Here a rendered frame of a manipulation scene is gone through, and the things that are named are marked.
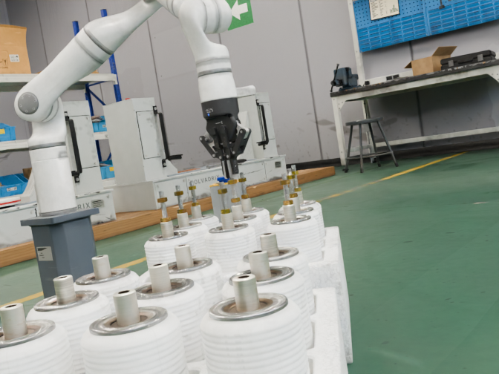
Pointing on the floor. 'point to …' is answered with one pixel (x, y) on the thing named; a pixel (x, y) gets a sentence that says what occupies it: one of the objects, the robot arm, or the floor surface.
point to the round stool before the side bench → (372, 141)
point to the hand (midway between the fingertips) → (230, 168)
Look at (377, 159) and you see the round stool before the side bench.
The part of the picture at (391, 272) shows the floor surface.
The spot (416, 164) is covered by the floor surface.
